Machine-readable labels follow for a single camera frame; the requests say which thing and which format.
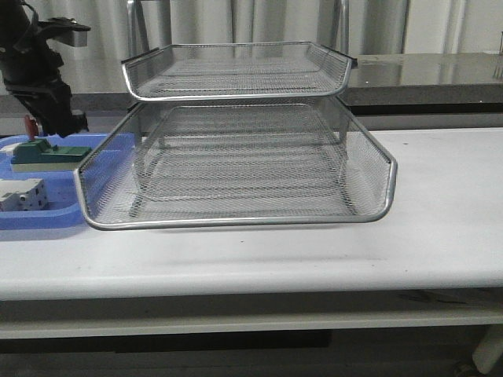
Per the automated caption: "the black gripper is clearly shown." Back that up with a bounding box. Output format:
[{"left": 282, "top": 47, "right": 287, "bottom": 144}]
[{"left": 3, "top": 46, "right": 88, "bottom": 137}]

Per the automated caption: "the green terminal block component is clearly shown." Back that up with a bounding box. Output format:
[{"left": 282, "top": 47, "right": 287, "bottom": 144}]
[{"left": 11, "top": 138, "right": 91, "bottom": 172}]

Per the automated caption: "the mesh rack tray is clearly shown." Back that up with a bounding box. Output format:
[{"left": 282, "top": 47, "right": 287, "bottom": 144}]
[
  {"left": 122, "top": 42, "right": 358, "bottom": 102},
  {"left": 75, "top": 98, "right": 397, "bottom": 230},
  {"left": 134, "top": 131, "right": 356, "bottom": 219}
]

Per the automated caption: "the white circuit breaker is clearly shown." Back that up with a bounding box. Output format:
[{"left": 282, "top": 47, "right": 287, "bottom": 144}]
[{"left": 1, "top": 178, "right": 49, "bottom": 212}]

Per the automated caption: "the grey wire rack frame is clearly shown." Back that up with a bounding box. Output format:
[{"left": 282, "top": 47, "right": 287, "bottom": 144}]
[{"left": 125, "top": 0, "right": 359, "bottom": 218}]

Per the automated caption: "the blue plastic tray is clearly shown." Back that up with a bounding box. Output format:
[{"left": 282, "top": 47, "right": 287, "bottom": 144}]
[{"left": 1, "top": 133, "right": 139, "bottom": 242}]

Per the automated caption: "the white curtain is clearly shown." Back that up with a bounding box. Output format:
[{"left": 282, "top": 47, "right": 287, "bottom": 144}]
[{"left": 0, "top": 0, "right": 503, "bottom": 95}]

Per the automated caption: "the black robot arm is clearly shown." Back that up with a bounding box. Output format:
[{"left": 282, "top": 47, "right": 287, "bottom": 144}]
[{"left": 1, "top": 1, "right": 90, "bottom": 137}]

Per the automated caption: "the grey stone counter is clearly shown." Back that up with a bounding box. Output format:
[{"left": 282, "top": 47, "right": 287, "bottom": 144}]
[{"left": 61, "top": 53, "right": 502, "bottom": 115}]

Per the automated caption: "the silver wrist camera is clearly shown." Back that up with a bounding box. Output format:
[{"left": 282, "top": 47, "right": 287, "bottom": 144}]
[{"left": 38, "top": 17, "right": 91, "bottom": 47}]

